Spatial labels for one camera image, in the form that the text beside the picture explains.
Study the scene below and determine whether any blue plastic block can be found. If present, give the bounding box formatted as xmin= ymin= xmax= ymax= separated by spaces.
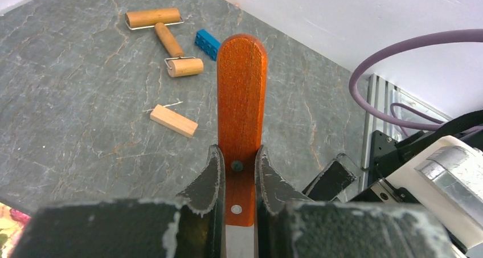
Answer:
xmin=194 ymin=29 xmax=221 ymax=61

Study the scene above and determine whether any metal scraper with wooden handle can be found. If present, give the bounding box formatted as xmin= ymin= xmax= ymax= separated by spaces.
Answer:
xmin=216 ymin=34 xmax=268 ymax=257

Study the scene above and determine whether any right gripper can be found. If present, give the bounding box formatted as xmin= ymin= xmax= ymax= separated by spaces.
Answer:
xmin=255 ymin=110 xmax=482 ymax=257

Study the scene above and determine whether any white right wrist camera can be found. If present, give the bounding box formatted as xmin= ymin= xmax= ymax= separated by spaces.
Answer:
xmin=386 ymin=136 xmax=482 ymax=248

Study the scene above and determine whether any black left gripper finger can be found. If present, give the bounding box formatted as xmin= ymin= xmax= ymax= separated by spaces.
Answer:
xmin=11 ymin=145 xmax=226 ymax=257

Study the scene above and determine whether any small wooden block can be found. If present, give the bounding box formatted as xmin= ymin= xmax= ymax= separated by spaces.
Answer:
xmin=150 ymin=105 xmax=198 ymax=138

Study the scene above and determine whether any floral pattern tray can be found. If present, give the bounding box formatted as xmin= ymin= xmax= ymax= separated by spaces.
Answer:
xmin=1 ymin=203 xmax=31 ymax=258

